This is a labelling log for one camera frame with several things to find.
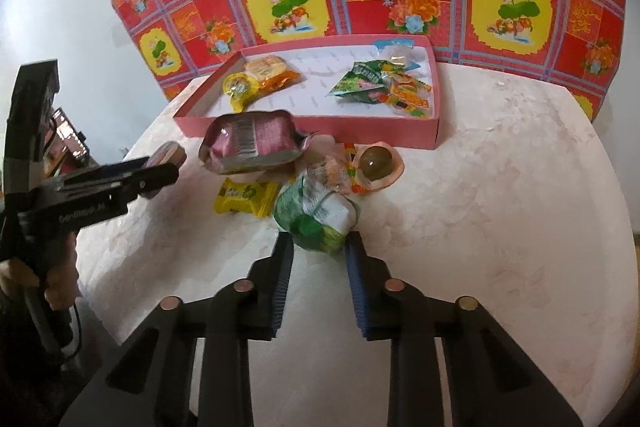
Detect brown ball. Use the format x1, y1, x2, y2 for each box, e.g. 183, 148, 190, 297
352, 141, 403, 192

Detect green snack packet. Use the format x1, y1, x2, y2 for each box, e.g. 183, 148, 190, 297
327, 61, 401, 105
273, 174, 362, 254

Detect blue-edged clear candy packet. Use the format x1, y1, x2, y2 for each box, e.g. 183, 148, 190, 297
374, 38, 418, 68

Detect orange candy packet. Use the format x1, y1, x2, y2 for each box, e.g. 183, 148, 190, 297
385, 72, 433, 120

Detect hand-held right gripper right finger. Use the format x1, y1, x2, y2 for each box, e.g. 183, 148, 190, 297
345, 232, 583, 427

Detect pink and white drink pouch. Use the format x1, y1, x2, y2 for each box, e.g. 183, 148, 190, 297
198, 109, 321, 176

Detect person's left hand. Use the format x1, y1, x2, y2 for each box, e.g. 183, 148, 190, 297
0, 249, 81, 310

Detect orange cracker packet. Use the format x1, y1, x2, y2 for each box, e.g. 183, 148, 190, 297
243, 54, 306, 94

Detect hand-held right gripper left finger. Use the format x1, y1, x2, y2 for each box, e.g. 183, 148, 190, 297
60, 233, 295, 427

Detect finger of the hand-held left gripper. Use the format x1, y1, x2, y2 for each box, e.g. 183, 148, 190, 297
112, 155, 180, 204

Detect pink cardboard box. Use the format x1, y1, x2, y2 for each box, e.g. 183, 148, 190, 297
173, 34, 442, 150

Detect yellow snack packet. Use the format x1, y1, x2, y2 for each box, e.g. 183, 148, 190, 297
214, 177, 281, 219

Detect yellow jelly cup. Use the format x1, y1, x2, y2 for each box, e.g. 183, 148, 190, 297
221, 73, 261, 112

